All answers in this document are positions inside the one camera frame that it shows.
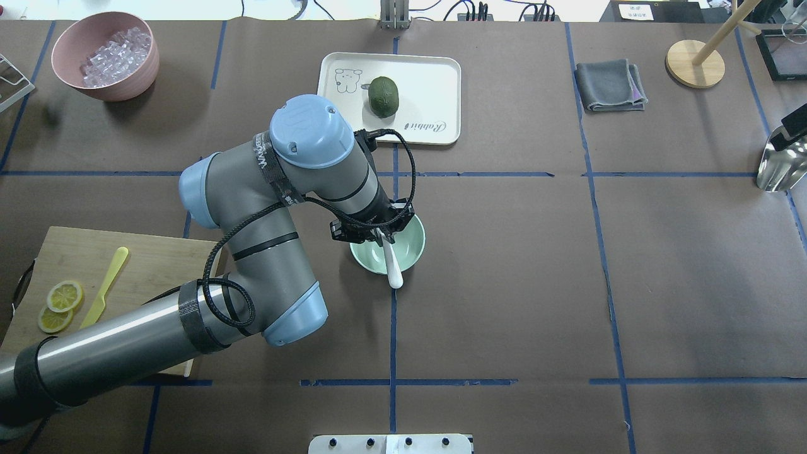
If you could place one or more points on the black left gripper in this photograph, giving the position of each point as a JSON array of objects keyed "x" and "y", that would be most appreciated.
[{"x": 383, "y": 207}]

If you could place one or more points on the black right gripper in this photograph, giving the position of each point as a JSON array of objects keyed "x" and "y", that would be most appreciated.
[{"x": 795, "y": 120}]

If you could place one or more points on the green bowl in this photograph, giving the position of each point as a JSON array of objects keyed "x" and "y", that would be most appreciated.
[{"x": 408, "y": 247}]

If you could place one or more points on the white plastic spoon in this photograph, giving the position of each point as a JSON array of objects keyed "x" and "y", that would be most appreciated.
[{"x": 393, "y": 271}]

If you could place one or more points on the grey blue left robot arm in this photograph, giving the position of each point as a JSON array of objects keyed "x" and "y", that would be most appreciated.
[{"x": 257, "y": 279}]

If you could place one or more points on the pink bowl with ice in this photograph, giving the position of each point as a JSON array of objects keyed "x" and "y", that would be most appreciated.
[{"x": 110, "y": 56}]

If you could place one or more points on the metal scoop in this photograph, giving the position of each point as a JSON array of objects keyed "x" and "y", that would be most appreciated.
[{"x": 783, "y": 163}]

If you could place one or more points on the black framed tray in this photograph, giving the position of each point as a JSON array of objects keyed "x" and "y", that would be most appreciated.
[{"x": 784, "y": 57}]

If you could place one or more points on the cream rabbit tray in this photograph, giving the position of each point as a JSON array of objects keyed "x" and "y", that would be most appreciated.
[{"x": 416, "y": 95}]

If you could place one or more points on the green avocado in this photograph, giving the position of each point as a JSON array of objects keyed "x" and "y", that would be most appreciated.
[{"x": 384, "y": 97}]

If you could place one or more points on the wooden stand with round base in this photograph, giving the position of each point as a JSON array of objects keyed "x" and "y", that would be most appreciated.
[{"x": 699, "y": 65}]

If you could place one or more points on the grey folded cloth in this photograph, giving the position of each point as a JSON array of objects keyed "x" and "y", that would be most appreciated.
[{"x": 610, "y": 86}]

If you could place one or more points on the black power strip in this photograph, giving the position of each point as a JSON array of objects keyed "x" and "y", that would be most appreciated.
[{"x": 508, "y": 11}]

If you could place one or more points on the yellow plastic knife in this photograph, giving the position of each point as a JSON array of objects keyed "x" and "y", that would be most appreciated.
[{"x": 99, "y": 303}]

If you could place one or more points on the bamboo cutting board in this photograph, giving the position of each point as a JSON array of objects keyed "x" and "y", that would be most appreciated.
[{"x": 154, "y": 265}]

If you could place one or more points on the lemon slice upper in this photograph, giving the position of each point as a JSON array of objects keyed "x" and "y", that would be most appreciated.
[{"x": 64, "y": 296}]

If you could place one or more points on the lemon slice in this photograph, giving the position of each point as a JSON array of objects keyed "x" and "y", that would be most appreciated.
[
  {"x": 51, "y": 322},
  {"x": 64, "y": 296}
]

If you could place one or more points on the lemon slice lower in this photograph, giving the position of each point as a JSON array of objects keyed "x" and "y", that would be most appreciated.
[{"x": 51, "y": 322}]

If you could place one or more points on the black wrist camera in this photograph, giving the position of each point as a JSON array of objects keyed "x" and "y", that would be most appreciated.
[{"x": 342, "y": 231}]

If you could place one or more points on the aluminium frame post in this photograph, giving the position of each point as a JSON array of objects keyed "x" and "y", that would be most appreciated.
[{"x": 395, "y": 14}]

